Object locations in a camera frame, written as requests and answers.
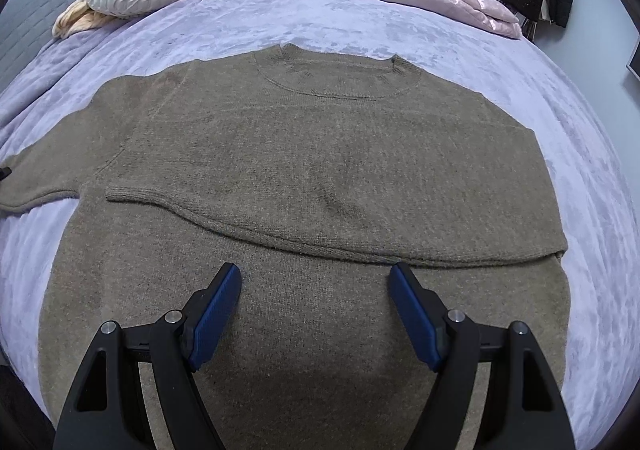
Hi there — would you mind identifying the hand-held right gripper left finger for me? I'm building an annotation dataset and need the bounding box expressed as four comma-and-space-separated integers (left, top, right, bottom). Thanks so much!
52, 262, 243, 450

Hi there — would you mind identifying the olive brown knit sweater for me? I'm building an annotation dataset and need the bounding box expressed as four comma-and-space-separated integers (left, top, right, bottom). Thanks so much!
0, 42, 572, 450

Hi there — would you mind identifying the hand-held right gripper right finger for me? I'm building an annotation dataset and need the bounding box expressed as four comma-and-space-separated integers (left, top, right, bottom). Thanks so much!
390, 263, 576, 450

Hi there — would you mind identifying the lavender plush blanket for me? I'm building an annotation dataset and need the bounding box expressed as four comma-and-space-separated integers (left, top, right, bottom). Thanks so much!
0, 0, 640, 450

